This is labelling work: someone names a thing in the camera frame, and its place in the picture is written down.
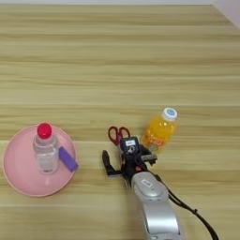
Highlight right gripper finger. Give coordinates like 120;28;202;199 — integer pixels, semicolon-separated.
101;149;125;178
140;145;158;166

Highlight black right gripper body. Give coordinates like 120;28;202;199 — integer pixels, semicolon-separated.
120;153;152;186

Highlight red handled scissors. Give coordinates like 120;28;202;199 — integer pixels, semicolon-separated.
108;126;131;147

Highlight purple rectangular block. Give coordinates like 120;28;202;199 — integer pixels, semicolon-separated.
58;146;80;173

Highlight black box with white label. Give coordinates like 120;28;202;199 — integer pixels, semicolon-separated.
120;136;142;158

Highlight orange juice bottle white cap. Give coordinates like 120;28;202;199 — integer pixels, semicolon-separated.
140;107;178;155

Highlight clear bottle with red cap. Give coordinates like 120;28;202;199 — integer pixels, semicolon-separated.
32;122;60;175

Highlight pink round plate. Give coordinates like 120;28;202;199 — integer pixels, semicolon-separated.
2;123;78;198

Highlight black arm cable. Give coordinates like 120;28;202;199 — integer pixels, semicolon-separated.
153;172;219;240

